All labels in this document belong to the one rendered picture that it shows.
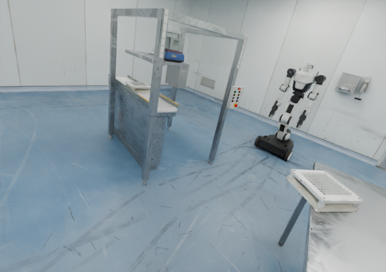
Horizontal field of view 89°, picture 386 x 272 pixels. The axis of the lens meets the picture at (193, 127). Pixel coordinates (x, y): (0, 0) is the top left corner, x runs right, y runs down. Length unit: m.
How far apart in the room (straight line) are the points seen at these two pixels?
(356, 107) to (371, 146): 0.78
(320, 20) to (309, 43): 0.44
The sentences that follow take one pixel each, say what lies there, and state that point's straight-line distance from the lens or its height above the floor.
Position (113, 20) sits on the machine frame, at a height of 1.51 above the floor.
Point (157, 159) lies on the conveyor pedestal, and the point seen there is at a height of 0.14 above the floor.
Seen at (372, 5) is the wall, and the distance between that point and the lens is 5.06.
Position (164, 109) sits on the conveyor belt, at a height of 0.80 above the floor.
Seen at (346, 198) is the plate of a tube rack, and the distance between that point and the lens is 1.25.
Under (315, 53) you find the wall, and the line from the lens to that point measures 5.03.
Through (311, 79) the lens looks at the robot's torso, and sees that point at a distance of 3.46.
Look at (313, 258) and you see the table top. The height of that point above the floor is 0.82.
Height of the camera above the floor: 1.42
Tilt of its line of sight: 22 degrees down
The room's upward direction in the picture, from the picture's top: 11 degrees clockwise
